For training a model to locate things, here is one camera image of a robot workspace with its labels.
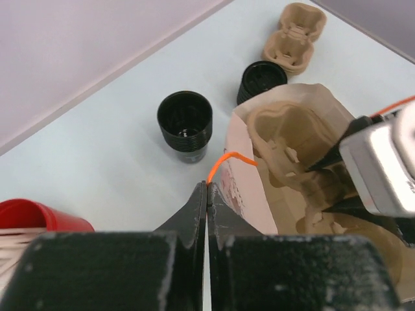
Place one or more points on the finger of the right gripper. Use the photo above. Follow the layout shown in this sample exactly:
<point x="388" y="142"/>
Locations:
<point x="403" y="228"/>
<point x="333" y="154"/>

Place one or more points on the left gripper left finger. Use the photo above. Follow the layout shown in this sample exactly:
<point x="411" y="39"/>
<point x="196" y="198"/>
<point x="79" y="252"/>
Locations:
<point x="157" y="270"/>

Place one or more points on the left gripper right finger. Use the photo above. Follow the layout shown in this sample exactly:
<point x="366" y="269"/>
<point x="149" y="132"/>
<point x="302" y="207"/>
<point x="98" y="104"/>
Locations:
<point x="253" y="271"/>

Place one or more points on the brown pulp cup carrier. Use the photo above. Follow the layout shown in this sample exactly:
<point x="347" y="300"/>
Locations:
<point x="291" y="46"/>
<point x="290" y="138"/>

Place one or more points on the translucent bag with orange handles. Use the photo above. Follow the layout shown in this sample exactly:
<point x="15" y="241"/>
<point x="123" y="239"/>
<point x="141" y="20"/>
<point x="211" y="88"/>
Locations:
<point x="253" y="193"/>

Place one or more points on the black ribbed cup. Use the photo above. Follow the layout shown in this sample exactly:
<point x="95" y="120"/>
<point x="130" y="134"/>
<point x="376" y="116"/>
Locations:
<point x="186" y="122"/>
<point x="259" y="77"/>

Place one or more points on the tilted black ribbed cup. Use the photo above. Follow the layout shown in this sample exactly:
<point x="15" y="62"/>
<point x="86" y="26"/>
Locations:
<point x="259" y="77"/>

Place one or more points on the red cylindrical straw holder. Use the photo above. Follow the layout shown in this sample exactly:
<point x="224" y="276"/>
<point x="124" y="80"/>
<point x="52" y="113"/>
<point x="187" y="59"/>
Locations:
<point x="22" y="213"/>

